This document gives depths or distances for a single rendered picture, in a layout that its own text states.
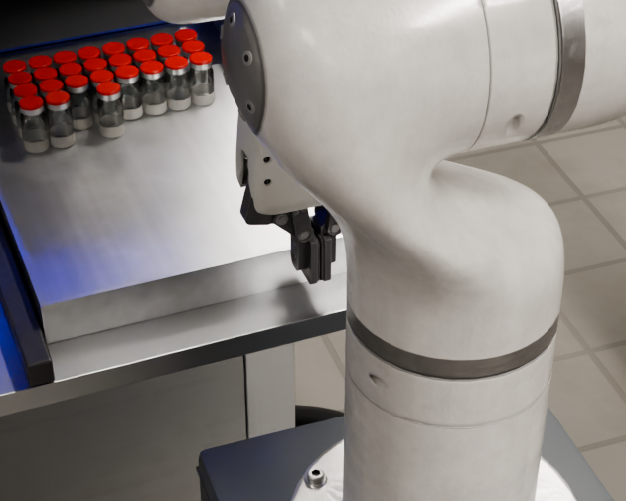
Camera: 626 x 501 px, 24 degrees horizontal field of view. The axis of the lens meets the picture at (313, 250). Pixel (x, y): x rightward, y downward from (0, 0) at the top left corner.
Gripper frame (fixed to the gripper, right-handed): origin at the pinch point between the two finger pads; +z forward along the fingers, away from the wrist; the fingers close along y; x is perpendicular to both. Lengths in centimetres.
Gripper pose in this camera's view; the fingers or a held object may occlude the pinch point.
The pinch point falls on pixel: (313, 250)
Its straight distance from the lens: 106.3
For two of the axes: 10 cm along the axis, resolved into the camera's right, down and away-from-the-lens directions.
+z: 0.0, 8.0, 6.0
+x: 3.6, 5.6, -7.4
